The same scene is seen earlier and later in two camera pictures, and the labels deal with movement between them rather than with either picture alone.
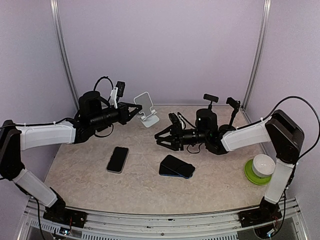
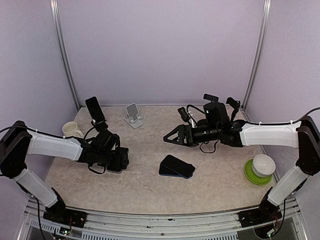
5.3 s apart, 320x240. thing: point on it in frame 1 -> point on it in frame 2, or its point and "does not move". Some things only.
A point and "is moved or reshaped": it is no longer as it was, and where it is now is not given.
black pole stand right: (236, 104) does not move
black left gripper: (124, 114) -> (124, 162)
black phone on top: (178, 165) does not move
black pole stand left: (211, 98) does not move
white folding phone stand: (147, 115) is moved or reshaped
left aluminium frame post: (54, 5) does not move
